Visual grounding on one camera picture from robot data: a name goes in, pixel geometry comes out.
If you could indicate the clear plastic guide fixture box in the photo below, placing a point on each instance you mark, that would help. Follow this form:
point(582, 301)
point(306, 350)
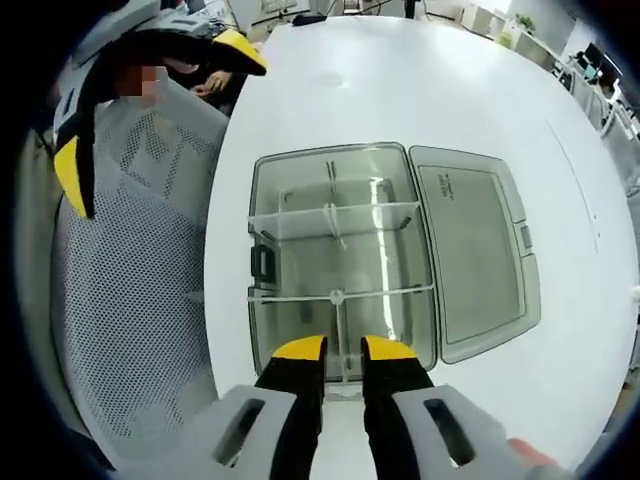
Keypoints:
point(475, 240)

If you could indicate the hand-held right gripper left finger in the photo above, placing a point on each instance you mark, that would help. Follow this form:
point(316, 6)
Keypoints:
point(295, 405)

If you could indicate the large black monitor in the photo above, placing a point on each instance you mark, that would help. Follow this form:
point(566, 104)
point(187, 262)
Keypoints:
point(602, 60)

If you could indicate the grey mesh chair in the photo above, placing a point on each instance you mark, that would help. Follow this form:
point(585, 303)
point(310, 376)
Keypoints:
point(125, 300)

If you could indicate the black-framed desk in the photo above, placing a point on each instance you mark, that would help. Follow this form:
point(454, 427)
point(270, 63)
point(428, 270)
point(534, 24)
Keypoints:
point(615, 107)

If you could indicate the white shelf cabinet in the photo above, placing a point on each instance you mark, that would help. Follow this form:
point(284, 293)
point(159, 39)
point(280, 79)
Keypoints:
point(500, 35)

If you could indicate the potted plant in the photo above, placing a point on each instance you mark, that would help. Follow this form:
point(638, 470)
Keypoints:
point(525, 22)

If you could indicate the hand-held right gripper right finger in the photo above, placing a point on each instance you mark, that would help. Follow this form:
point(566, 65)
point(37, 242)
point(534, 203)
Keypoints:
point(395, 405)

